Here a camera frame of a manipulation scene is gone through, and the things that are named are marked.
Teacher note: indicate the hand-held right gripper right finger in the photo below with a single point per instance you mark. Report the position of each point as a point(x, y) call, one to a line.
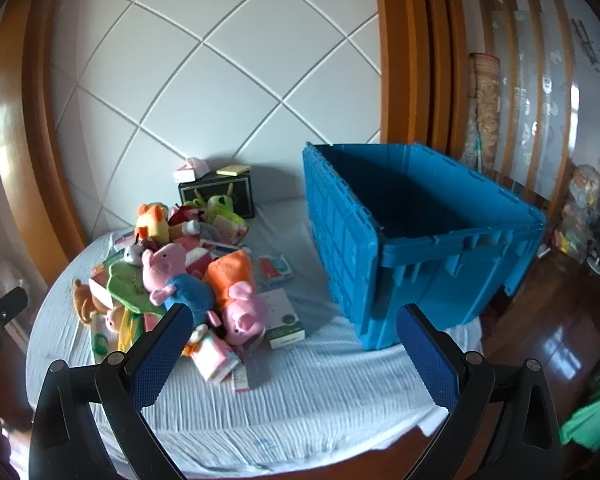
point(425, 360)

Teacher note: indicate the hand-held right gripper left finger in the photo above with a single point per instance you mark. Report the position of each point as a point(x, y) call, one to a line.
point(160, 355)

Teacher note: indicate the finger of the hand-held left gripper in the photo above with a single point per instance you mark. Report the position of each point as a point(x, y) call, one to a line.
point(10, 305)

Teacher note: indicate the cream bear plush orange dress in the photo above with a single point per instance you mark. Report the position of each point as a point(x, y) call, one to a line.
point(200, 334)

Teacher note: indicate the white plush toy green dress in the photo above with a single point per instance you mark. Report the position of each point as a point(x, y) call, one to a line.
point(127, 285)

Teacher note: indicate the blue plastic crate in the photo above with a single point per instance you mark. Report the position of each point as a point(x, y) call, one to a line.
point(430, 280)

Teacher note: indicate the pink pig plush orange dress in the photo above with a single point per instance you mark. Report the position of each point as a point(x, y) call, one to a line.
point(245, 310)

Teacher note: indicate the green yellow packet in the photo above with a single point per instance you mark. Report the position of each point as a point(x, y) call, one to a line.
point(100, 342)

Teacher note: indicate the brown bear plush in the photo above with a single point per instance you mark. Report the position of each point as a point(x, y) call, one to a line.
point(85, 302)

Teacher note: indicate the pink pig plush blue shirt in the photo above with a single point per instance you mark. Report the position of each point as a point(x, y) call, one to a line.
point(162, 265)

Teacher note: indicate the red blue white packet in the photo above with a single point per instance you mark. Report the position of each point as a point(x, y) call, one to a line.
point(125, 239)

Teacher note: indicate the white green box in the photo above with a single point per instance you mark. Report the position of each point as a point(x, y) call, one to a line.
point(280, 317)

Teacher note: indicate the yellow orange plush toy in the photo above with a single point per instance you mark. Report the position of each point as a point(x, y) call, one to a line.
point(152, 225)

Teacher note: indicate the red teal packet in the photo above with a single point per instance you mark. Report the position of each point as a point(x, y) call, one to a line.
point(276, 267)

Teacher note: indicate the light green packet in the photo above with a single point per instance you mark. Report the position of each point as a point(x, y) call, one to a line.
point(228, 226)

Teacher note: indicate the green frog plush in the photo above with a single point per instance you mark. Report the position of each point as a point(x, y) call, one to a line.
point(220, 204)

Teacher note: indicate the black box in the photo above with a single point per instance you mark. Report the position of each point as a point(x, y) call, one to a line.
point(242, 195)

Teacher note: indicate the green cloth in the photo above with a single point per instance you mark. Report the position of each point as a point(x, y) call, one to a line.
point(597, 415)

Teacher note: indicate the small pink white box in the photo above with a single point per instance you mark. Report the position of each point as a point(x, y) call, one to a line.
point(190, 172)

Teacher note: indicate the yellow sticky note pad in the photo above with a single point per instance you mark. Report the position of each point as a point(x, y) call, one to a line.
point(232, 170)

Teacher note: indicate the pile of household clutter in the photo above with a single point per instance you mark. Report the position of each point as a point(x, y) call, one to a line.
point(587, 195)

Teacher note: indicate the rolled patterned carpet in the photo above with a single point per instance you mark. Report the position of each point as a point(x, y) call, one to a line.
point(485, 110)

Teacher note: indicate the wooden lattice door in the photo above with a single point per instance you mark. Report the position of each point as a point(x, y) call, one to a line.
point(530, 110)

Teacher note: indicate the white padded wooden headboard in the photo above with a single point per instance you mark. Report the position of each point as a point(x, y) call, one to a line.
point(205, 85)

